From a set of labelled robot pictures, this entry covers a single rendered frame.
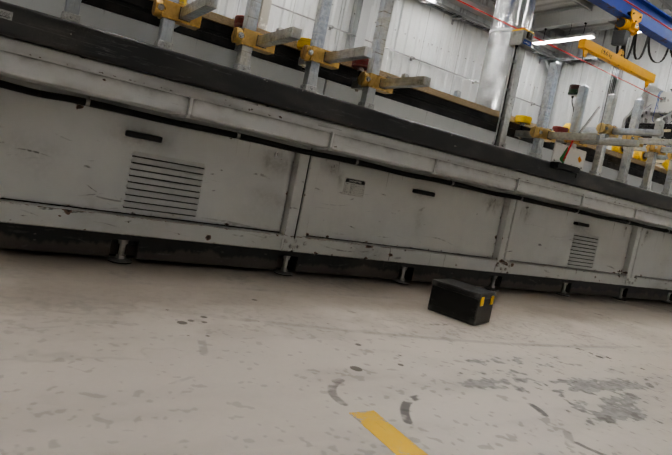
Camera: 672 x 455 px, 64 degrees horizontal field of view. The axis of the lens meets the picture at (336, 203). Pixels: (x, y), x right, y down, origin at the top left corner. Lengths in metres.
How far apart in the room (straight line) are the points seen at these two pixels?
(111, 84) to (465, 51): 11.12
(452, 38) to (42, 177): 10.90
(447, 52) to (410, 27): 1.13
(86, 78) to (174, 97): 0.25
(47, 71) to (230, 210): 0.79
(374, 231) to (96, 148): 1.19
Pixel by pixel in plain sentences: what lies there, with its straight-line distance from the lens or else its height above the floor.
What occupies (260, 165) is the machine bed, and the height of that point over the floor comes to 0.42.
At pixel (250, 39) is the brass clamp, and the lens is 1.79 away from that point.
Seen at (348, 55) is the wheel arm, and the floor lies 0.82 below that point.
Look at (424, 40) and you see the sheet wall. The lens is 11.70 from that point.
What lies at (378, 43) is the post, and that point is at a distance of 2.05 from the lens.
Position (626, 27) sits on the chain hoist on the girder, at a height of 3.07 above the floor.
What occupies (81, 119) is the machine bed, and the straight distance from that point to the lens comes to 1.91.
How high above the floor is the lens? 0.44
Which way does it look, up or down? 3 degrees down
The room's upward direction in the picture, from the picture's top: 11 degrees clockwise
